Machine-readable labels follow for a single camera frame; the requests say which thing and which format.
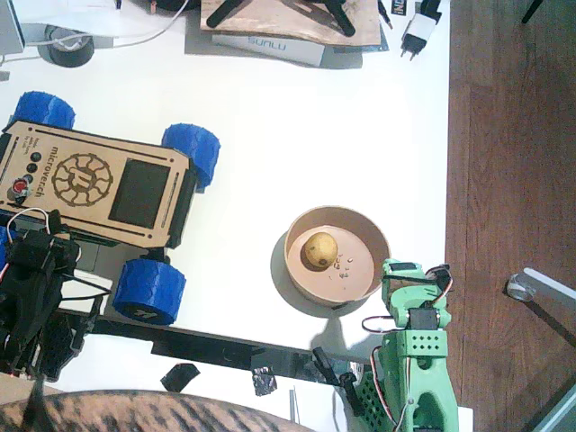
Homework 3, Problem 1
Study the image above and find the yellow-brown round fruit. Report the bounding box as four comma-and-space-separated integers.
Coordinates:
300, 230, 339, 272

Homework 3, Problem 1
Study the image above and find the brown paper bowl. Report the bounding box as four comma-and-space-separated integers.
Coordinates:
283, 205, 392, 311

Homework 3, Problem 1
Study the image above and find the wooden microrover chassis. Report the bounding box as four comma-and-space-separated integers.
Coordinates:
0, 119, 199, 249

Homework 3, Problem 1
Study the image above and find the grey caster furniture leg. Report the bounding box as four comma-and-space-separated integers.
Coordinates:
506, 265, 576, 316

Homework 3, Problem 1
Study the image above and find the crumpled black tape piece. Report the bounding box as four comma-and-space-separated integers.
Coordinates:
250, 364, 278, 397

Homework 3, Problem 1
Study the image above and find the long black mounting bar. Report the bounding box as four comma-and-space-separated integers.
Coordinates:
83, 314, 356, 388

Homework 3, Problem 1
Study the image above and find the flat black tape piece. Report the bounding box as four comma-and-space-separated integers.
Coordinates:
160, 362, 202, 392

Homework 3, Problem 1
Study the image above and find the brown striped garment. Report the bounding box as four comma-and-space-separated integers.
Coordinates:
0, 389, 316, 432

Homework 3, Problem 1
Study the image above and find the black tape roll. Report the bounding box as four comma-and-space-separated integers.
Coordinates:
37, 25, 95, 68

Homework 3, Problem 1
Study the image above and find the light grey device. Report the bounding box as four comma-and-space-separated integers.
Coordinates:
0, 0, 27, 56

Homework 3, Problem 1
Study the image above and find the white black power adapter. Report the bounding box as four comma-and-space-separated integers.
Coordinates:
399, 12, 440, 61

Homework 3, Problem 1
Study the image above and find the white SUNLU box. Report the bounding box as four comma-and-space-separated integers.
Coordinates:
210, 31, 326, 68

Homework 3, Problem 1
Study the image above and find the black stand leg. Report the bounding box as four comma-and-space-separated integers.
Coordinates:
324, 0, 357, 37
205, 0, 254, 30

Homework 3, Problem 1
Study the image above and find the black plug adapter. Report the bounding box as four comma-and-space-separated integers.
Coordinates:
418, 0, 446, 20

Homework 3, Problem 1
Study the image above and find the plywood board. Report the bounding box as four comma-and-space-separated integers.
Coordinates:
199, 0, 384, 48

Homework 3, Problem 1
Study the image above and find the black furniture leg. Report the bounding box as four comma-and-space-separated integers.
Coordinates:
520, 0, 545, 24

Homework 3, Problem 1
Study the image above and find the red white servo cable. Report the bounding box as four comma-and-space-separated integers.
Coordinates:
4, 208, 58, 247
425, 264, 455, 308

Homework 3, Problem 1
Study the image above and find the red black servo cable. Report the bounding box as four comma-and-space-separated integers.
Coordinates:
361, 314, 397, 335

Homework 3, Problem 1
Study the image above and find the black clamp handle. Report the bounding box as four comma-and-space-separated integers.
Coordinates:
311, 346, 342, 388
339, 372, 365, 418

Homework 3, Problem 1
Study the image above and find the grey metal frame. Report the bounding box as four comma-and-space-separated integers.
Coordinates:
524, 382, 576, 432

